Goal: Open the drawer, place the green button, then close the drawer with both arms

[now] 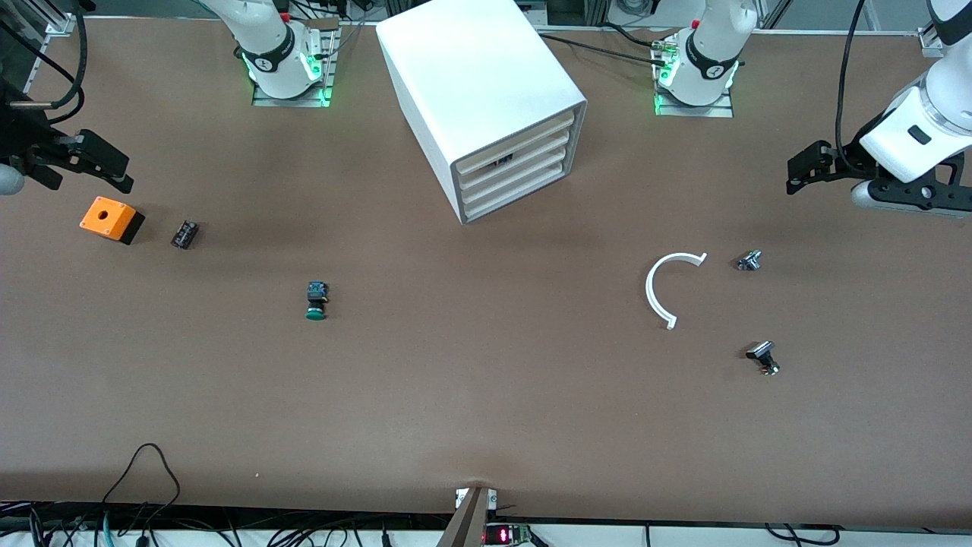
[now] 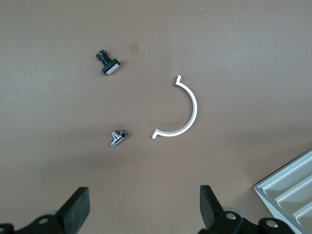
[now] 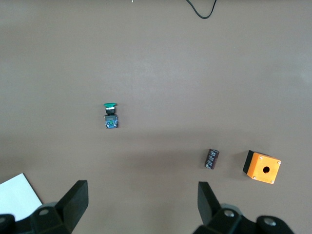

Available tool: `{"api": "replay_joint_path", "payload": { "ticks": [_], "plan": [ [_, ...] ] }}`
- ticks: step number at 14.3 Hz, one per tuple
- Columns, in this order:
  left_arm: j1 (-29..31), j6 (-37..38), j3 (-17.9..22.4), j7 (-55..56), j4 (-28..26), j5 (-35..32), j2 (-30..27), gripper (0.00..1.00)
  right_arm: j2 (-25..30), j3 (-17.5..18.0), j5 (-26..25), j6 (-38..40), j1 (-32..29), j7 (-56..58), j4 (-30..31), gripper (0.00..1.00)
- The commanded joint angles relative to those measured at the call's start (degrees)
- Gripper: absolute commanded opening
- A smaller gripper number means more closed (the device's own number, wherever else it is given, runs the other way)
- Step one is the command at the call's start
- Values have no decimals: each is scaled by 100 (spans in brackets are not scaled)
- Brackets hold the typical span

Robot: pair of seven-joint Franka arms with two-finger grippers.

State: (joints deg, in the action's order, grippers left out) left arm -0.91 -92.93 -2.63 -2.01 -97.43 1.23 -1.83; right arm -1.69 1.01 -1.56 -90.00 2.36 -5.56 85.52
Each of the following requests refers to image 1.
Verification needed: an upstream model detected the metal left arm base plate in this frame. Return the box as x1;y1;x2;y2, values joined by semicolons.
655;90;735;119

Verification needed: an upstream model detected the white plastic drawer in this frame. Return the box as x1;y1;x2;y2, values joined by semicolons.
463;161;566;223
460;129;572;198
458;112;576;185
462;146;569;210

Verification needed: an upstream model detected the device with red display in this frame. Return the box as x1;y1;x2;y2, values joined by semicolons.
483;523;536;547

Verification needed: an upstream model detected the orange button enclosure box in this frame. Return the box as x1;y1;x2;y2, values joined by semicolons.
79;196;146;245

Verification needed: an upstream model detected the black table cable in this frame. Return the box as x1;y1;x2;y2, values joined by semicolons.
535;33;669;66
600;21;669;48

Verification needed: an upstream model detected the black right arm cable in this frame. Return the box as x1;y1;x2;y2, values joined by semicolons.
0;0;89;127

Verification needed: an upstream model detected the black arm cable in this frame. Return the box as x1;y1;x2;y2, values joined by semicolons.
0;0;89;127
834;0;871;177

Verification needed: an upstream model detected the black looped cable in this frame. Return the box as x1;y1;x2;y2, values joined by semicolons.
101;443;181;525

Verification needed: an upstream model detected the aluminium frame profile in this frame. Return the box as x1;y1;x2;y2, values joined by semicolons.
21;0;83;96

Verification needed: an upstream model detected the white curved plastic ring segment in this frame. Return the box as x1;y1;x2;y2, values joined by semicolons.
645;251;708;330

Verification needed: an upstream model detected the black sagging cable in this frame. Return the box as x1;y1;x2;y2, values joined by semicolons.
763;523;841;546

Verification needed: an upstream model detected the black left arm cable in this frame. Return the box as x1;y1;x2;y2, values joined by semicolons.
834;0;871;177

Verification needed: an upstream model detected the grey camera mounting post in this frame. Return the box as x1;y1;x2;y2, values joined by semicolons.
437;486;498;547

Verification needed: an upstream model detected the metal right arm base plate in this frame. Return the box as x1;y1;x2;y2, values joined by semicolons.
252;19;339;108

